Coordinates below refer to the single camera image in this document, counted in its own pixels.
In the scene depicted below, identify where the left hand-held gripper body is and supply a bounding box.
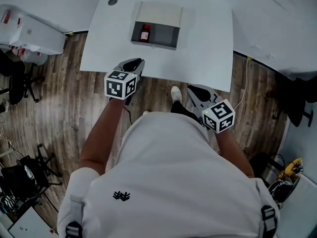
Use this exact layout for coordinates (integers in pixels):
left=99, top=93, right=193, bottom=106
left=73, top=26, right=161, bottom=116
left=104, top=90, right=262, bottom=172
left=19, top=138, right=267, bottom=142
left=104, top=68, right=142, bottom=106

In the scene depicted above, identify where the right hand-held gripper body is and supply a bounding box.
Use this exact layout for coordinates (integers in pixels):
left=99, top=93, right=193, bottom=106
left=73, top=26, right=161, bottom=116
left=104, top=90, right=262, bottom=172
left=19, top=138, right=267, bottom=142
left=195, top=92, right=235, bottom=134

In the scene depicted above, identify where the small red bottle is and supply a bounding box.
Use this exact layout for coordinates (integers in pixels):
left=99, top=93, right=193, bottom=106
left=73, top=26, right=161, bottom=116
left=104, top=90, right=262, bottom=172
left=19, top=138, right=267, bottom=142
left=139, top=24, right=151, bottom=43

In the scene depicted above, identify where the grey box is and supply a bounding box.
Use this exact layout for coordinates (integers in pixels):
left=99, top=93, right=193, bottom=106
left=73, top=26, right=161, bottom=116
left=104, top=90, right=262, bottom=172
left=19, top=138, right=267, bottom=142
left=130, top=0, right=184, bottom=52

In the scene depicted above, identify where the person's left forearm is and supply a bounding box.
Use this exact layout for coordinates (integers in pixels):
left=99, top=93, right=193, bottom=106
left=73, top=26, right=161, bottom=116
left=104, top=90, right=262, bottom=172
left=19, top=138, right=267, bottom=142
left=78, top=97, right=127, bottom=177

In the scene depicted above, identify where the person's right forearm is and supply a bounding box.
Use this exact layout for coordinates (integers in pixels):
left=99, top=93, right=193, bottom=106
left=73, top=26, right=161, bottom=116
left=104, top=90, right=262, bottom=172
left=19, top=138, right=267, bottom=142
left=215, top=129, right=256, bottom=179

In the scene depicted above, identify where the person's black trouser leg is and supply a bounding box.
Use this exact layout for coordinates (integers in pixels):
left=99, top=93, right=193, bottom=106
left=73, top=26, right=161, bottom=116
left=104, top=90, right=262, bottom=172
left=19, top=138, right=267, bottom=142
left=170, top=100, right=201, bottom=123

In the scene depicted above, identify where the person's white shirt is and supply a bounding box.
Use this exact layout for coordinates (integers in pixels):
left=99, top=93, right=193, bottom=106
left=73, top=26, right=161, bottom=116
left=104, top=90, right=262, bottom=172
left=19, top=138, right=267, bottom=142
left=56, top=112, right=282, bottom=238

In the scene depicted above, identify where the black office chair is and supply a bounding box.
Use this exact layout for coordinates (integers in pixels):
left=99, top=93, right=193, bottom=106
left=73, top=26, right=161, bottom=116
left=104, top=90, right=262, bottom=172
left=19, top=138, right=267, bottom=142
left=0, top=144, right=64, bottom=215
left=266, top=70, right=317, bottom=128
left=0, top=50, right=45, bottom=106

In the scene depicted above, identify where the yellow tool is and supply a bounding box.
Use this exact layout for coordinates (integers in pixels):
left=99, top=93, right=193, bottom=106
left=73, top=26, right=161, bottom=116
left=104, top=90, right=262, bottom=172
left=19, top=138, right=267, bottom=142
left=278, top=157, right=304, bottom=183

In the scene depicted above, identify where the plastic bag with red labels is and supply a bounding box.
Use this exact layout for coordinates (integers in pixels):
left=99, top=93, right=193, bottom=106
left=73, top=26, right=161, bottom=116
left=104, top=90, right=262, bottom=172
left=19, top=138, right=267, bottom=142
left=9, top=45, right=50, bottom=65
left=0, top=3, right=28, bottom=47

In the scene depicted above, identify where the white low cabinet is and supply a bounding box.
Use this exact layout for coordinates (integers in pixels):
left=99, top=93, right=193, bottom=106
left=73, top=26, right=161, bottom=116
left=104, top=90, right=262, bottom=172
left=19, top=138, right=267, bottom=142
left=7, top=206, right=59, bottom=238

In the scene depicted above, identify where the thin pale cable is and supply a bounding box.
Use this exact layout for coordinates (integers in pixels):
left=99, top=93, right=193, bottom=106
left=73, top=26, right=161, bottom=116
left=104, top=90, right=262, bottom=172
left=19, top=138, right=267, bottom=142
left=232, top=58, right=250, bottom=110

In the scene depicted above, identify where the black buckle strap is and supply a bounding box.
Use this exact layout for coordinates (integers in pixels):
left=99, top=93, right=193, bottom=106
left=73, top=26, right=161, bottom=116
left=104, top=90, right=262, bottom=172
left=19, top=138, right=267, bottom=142
left=261, top=204, right=278, bottom=238
left=64, top=221, right=84, bottom=238

